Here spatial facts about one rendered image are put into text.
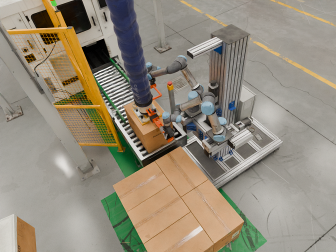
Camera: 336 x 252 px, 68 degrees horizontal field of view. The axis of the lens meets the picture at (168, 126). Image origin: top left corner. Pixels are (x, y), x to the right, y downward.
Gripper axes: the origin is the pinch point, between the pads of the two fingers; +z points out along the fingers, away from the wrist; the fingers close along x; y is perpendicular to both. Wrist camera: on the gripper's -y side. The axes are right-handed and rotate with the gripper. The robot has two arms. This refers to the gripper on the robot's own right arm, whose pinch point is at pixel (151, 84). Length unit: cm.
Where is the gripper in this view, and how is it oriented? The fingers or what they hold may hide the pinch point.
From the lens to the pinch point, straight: 339.7
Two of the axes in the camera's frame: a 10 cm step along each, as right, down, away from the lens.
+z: 1.0, 6.4, 7.6
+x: 8.6, -4.5, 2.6
